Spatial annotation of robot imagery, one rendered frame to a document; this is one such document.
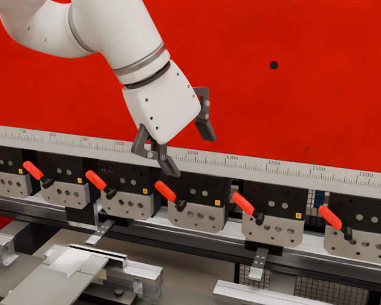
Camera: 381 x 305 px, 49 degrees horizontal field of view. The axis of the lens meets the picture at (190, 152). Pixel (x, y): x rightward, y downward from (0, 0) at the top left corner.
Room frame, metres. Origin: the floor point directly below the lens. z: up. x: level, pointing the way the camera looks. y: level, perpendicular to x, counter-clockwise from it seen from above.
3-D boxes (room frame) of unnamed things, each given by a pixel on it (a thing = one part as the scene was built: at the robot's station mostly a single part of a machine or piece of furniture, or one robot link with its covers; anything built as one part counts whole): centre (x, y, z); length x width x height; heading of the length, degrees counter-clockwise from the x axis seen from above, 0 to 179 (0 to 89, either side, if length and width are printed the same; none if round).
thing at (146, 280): (1.10, 0.28, 0.92); 0.39 x 0.06 x 0.10; 72
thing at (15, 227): (1.62, 0.64, 0.81); 0.64 x 0.08 x 0.14; 162
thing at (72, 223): (1.11, 0.33, 1.13); 0.10 x 0.02 x 0.10; 72
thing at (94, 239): (1.26, 0.28, 1.01); 0.26 x 0.12 x 0.05; 162
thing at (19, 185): (1.18, 0.54, 1.26); 0.15 x 0.09 x 0.17; 72
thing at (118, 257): (1.10, 0.30, 0.99); 0.20 x 0.03 x 0.03; 72
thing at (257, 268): (1.10, -0.22, 1.01); 0.26 x 0.12 x 0.05; 162
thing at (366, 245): (0.87, -0.40, 1.26); 0.15 x 0.09 x 0.17; 72
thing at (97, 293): (1.05, 0.31, 0.89); 0.30 x 0.05 x 0.03; 72
